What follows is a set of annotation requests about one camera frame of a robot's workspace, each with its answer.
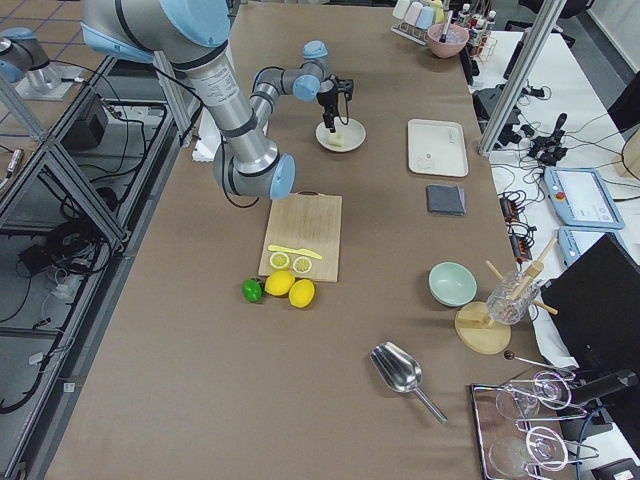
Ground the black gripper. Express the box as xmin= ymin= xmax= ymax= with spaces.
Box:
xmin=317 ymin=75 xmax=354 ymax=133

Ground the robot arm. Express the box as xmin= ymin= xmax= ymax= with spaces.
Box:
xmin=249 ymin=40 xmax=354 ymax=133
xmin=81 ymin=0 xmax=296 ymax=199

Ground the cream rabbit serving tray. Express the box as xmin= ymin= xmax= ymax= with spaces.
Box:
xmin=407 ymin=119 xmax=469 ymax=178

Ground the beige round plate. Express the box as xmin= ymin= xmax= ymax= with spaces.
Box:
xmin=315 ymin=118 xmax=366 ymax=153

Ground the bamboo cutting board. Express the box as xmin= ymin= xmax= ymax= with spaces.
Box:
xmin=258 ymin=193 xmax=342 ymax=282

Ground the folded grey cloth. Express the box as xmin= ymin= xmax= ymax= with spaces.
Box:
xmin=426 ymin=184 xmax=466 ymax=216

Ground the yellow plastic knife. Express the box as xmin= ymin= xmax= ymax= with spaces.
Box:
xmin=267 ymin=244 xmax=323 ymax=260

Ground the pink bowl with ice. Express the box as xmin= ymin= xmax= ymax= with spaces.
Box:
xmin=427 ymin=24 xmax=469 ymax=59

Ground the lemon slice lower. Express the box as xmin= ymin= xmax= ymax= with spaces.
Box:
xmin=291 ymin=256 xmax=313 ymax=275

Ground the lemon slice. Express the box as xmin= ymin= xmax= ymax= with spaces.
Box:
xmin=291 ymin=256 xmax=313 ymax=275
xmin=269 ymin=251 xmax=291 ymax=270

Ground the lemon slice upper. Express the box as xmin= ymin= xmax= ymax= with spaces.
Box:
xmin=269 ymin=251 xmax=291 ymax=270

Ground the whole yellow lemon upper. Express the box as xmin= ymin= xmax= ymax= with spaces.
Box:
xmin=264 ymin=270 xmax=296 ymax=297

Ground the whole yellow lemon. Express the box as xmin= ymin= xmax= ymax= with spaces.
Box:
xmin=288 ymin=279 xmax=315 ymax=308
xmin=264 ymin=270 xmax=296 ymax=297

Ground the whole yellow lemon lower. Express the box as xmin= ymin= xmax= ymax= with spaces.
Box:
xmin=288 ymin=279 xmax=315 ymax=308

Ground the green lime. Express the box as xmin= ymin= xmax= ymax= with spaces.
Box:
xmin=241 ymin=278 xmax=264 ymax=303

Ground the mint green bowl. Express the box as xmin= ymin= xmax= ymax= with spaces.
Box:
xmin=428 ymin=262 xmax=477 ymax=307

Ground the clear glass cup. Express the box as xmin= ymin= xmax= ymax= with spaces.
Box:
xmin=486 ymin=271 xmax=540 ymax=326

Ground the wooden cup rack stand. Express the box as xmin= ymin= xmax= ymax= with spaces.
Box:
xmin=455 ymin=237 xmax=558 ymax=354

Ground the blue teach pendant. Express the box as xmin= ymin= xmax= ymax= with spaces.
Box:
xmin=543 ymin=167 xmax=625 ymax=230

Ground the metal ice scoop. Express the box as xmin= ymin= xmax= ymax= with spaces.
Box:
xmin=370 ymin=341 xmax=448 ymax=424

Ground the aluminium frame post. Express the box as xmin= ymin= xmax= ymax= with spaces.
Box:
xmin=478 ymin=0 xmax=566 ymax=159

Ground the wire glass rack tray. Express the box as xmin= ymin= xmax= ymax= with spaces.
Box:
xmin=468 ymin=368 xmax=640 ymax=480

